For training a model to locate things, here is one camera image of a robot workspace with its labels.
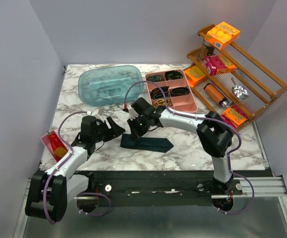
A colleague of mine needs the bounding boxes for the black blue rolled tie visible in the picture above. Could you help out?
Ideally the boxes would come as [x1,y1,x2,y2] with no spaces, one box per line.
[170,87,190,97]

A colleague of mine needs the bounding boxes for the top orange snack box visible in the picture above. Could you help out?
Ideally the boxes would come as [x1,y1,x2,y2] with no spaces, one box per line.
[205,22,241,50]

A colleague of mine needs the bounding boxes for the orange cylinder bottle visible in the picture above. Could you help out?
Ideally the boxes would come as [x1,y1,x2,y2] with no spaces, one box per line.
[204,83,229,108]

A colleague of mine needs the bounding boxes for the dark green tie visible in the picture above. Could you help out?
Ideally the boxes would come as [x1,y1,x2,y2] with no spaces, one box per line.
[120,134,174,153]

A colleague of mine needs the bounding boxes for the black mounting base rail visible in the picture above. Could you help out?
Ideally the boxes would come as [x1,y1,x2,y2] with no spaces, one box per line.
[76,171,243,210]

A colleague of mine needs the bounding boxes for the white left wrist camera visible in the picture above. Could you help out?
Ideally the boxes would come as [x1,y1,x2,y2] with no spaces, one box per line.
[91,107,105,122]

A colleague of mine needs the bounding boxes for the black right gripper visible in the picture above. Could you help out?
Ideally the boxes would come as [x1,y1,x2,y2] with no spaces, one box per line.
[127,115,149,141]

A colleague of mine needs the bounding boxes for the silver metal scoop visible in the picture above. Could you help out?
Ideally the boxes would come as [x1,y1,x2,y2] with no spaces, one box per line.
[231,77,249,101]

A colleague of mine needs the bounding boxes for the orange pink box lower shelf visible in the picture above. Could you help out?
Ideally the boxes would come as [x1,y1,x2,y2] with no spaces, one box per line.
[221,105,248,128]

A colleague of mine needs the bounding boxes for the blue floral rolled tie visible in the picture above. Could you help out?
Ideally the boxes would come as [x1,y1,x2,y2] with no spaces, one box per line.
[147,75,165,82]

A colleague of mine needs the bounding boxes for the orange box middle shelf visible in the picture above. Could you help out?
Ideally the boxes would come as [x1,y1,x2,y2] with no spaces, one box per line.
[184,65,208,88]

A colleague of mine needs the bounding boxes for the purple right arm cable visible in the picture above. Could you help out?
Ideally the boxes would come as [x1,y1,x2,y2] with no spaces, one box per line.
[122,81,255,215]

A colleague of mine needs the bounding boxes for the dark jar on rack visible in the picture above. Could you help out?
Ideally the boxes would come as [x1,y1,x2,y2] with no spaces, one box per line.
[199,40,215,61]

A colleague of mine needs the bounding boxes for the pink snack box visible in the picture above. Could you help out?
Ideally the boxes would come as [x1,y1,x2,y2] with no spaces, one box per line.
[203,55,236,76]

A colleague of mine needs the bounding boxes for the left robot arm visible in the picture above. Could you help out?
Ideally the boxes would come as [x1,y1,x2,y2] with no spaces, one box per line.
[25,116,125,224]

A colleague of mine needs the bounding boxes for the yellow gold rolled tie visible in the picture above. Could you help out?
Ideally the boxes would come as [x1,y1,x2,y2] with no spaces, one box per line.
[152,99,172,108]

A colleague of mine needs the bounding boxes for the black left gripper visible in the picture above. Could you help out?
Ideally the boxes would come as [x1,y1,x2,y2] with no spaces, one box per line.
[92,116,126,142]

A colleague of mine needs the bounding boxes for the dark multicolour rolled tie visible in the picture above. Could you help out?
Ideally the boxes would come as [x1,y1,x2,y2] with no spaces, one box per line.
[150,86,169,100]

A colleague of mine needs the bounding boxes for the wooden tiered rack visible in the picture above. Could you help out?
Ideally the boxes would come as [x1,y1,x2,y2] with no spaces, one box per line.
[187,24,287,131]

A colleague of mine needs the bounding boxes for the pink compartment organizer box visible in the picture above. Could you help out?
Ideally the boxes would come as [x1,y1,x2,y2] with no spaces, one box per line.
[145,69,198,113]

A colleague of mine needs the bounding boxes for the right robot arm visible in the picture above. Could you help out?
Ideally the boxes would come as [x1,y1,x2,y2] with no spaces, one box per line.
[123,97,233,194]

